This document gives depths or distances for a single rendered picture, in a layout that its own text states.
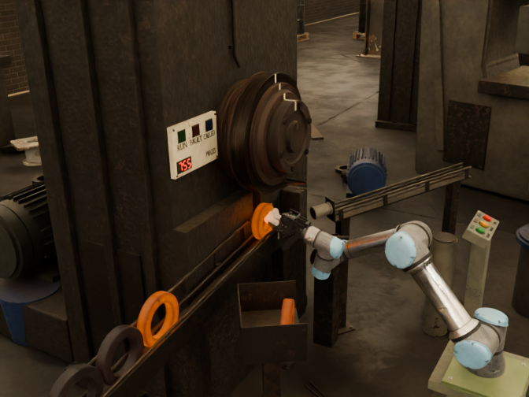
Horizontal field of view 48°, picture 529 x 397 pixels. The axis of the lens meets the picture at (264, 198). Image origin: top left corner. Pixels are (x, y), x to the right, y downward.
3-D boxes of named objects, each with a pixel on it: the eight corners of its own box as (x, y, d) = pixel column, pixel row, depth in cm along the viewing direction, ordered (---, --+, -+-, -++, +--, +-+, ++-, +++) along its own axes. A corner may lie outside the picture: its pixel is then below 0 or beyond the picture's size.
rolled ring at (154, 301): (136, 343, 183) (128, 340, 184) (166, 354, 198) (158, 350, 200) (158, 285, 188) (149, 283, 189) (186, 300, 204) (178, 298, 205)
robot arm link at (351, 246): (434, 209, 222) (333, 236, 256) (423, 219, 214) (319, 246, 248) (446, 238, 223) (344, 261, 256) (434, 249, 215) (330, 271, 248)
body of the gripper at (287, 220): (288, 207, 243) (314, 220, 239) (284, 224, 247) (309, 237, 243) (279, 213, 237) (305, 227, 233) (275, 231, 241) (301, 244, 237)
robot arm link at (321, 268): (337, 272, 246) (343, 251, 241) (322, 283, 238) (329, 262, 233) (321, 263, 250) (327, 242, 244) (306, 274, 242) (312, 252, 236)
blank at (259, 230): (260, 246, 251) (267, 247, 249) (246, 227, 239) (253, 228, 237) (272, 214, 257) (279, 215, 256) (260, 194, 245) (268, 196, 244)
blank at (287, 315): (281, 301, 185) (292, 302, 184) (285, 294, 200) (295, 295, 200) (279, 352, 184) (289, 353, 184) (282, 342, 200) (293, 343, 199)
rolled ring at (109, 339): (138, 313, 182) (129, 311, 183) (97, 355, 168) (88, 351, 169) (149, 358, 191) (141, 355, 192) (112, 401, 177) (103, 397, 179)
